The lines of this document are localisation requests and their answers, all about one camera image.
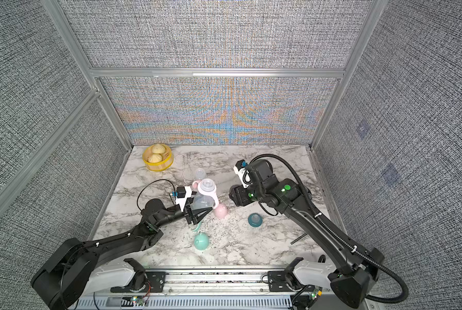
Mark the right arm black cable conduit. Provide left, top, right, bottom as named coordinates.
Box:
left=249, top=154, right=409, bottom=304

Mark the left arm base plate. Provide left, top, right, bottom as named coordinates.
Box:
left=110, top=271, right=166, bottom=293

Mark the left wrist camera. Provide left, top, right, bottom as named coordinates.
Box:
left=171, top=186, right=193, bottom=212

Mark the pink bottle cap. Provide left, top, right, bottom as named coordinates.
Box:
left=213, top=203, right=228, bottom=219

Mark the yellow bamboo steamer basket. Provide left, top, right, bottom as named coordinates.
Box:
left=142, top=143, right=174, bottom=172

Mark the steamed bun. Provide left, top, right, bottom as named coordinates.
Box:
left=148, top=153, right=163, bottom=164
left=150, top=143, right=166, bottom=154

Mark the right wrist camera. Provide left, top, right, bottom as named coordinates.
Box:
left=233, top=160, right=252, bottom=189

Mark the clear bottle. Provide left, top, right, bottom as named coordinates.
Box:
left=191, top=178, right=219, bottom=211
left=195, top=168, right=206, bottom=180

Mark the teal nipple collar upper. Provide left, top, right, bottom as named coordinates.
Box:
left=248, top=213, right=263, bottom=227

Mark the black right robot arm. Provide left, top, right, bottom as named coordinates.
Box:
left=229, top=160, right=385, bottom=309

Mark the lower steamed bun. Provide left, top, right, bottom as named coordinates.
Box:
left=148, top=153, right=163, bottom=164

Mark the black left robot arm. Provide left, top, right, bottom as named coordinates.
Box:
left=31, top=198, right=212, bottom=309

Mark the aluminium front rail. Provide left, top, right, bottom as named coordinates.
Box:
left=48, top=267, right=375, bottom=310

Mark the upper steamed bun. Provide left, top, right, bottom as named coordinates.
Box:
left=150, top=143, right=166, bottom=154

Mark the left camera black cable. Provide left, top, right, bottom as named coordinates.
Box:
left=136, top=178, right=177, bottom=212

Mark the mint cap left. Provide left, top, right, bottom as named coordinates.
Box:
left=193, top=232, right=210, bottom=251

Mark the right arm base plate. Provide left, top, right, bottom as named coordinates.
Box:
left=261, top=271, right=323, bottom=300

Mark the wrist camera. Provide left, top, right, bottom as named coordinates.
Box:
left=171, top=186, right=193, bottom=212
left=233, top=160, right=252, bottom=189

